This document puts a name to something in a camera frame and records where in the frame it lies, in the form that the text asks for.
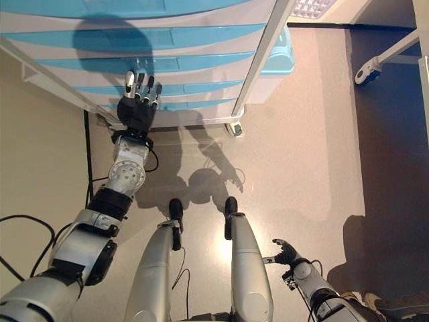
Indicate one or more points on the robot right silver arm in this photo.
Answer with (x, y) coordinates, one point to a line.
(318, 288)

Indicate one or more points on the dark trouser leg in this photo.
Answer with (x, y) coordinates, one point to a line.
(402, 307)

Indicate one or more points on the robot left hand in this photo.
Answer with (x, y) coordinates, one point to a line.
(137, 112)

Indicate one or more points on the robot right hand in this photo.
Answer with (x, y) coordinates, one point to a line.
(290, 256)

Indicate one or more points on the light blue waste bin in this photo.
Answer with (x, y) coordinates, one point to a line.
(279, 57)

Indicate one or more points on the robot left silver arm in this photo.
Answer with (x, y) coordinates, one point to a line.
(127, 174)

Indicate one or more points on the blue fronted cart drawer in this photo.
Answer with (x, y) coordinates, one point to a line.
(214, 62)

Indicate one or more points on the robot silver waist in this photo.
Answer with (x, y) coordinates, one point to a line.
(211, 317)

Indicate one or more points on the white hospital bed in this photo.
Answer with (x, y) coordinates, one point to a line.
(395, 50)

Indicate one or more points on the white bed caster wheel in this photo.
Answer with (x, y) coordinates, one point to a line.
(367, 73)

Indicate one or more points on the grey cart caster wheel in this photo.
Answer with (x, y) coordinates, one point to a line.
(236, 129)

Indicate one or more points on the white perforated side basket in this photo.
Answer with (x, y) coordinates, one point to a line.
(310, 6)

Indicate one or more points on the white blue medical cart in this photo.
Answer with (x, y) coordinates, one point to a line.
(100, 20)

